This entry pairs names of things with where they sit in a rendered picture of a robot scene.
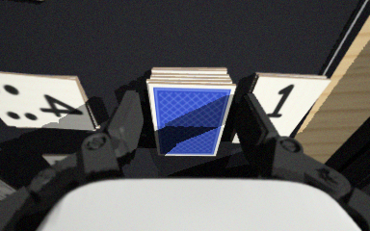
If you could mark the black card cloth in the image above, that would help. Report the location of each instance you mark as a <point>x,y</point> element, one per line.
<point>112,45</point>

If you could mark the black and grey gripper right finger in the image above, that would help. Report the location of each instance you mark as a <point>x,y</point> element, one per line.
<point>263,145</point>

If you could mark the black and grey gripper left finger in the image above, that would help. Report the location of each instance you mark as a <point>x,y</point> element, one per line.
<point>102,156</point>

